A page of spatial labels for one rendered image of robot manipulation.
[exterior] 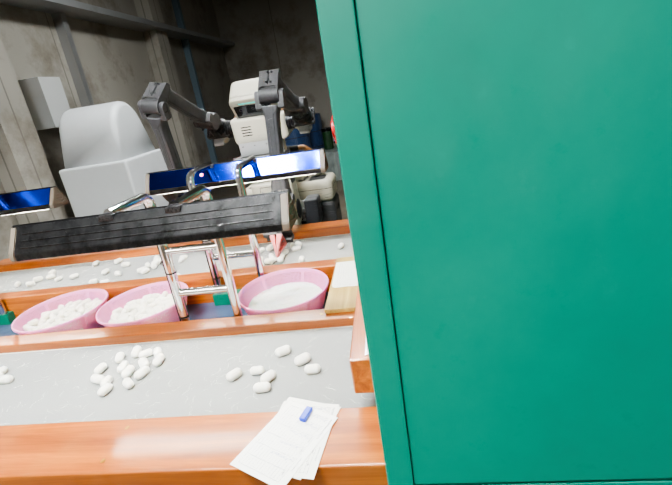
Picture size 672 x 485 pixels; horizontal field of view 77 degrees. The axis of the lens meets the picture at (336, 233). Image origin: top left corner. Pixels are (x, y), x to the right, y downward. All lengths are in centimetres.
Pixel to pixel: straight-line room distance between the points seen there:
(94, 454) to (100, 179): 335
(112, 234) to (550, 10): 85
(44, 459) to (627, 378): 88
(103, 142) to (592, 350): 390
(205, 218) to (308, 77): 811
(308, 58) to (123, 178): 568
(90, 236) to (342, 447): 65
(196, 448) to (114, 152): 342
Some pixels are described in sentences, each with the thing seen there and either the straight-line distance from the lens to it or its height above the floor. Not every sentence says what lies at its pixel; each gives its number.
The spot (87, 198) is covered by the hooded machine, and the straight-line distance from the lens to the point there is 420.
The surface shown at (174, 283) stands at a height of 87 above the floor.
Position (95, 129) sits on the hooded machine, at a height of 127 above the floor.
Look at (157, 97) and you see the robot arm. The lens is 181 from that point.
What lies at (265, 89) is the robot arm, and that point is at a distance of 164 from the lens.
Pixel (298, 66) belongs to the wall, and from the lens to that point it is 896.
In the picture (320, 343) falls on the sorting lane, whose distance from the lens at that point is 101.
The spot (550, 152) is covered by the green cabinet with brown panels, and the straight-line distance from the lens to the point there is 40.
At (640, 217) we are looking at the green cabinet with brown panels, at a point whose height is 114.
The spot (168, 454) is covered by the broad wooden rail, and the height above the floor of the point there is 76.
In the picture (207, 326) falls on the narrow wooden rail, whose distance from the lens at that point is 116.
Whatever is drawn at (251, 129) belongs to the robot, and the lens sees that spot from 215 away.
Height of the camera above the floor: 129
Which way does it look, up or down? 19 degrees down
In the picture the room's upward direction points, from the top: 9 degrees counter-clockwise
